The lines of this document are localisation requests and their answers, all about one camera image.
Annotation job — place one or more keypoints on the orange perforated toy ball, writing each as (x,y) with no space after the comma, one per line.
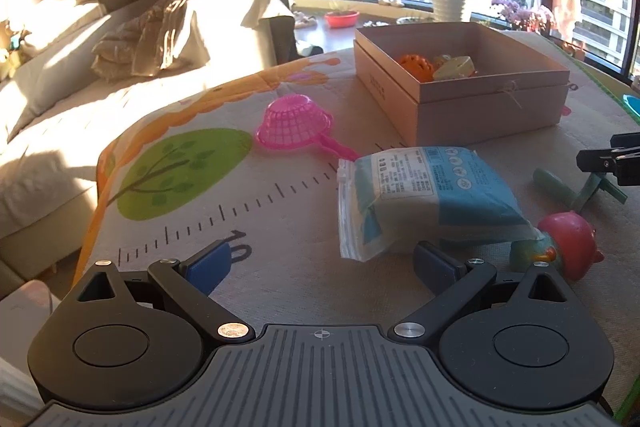
(415,66)

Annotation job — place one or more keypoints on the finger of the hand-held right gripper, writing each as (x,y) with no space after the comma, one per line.
(627,141)
(595,159)

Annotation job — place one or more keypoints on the pink potted flowers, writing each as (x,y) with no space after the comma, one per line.
(525,14)

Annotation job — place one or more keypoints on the pink plastic toy strainer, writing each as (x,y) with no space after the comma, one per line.
(295,122)

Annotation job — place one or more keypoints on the teal plastic object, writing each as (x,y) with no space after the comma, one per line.
(632,107)

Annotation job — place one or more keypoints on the pair of small slippers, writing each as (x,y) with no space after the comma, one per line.
(304,21)

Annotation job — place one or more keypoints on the plush toy with teal clothes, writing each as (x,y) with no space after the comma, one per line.
(12,44)

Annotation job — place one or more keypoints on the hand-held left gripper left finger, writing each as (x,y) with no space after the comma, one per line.
(210,264)

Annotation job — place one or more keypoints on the red and teal toy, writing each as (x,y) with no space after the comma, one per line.
(570,239)

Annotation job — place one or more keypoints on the green plastic toy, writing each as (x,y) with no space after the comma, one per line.
(552,184)

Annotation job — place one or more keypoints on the cream sofa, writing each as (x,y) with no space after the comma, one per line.
(50,117)

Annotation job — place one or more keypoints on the beige plastic toy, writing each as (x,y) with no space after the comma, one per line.
(455,69)

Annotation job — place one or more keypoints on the blue and white plastic packet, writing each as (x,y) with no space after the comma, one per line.
(440,197)

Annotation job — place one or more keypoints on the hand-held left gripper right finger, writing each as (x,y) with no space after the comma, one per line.
(437,264)

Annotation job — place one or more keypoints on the pale cardboard box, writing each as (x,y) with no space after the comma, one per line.
(475,112)

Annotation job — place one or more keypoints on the red plastic basin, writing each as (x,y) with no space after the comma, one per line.
(342,20)

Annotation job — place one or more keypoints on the crumpled beige blanket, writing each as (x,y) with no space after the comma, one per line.
(160,27)

